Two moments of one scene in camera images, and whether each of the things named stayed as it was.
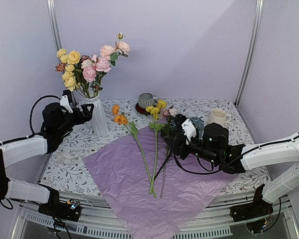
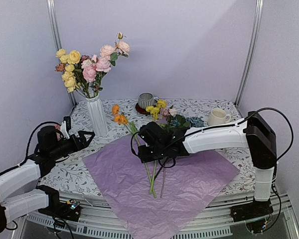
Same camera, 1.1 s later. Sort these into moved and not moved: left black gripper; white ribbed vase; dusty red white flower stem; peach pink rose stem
Moved: left black gripper
Not moved: white ribbed vase; dusty red white flower stem; peach pink rose stem
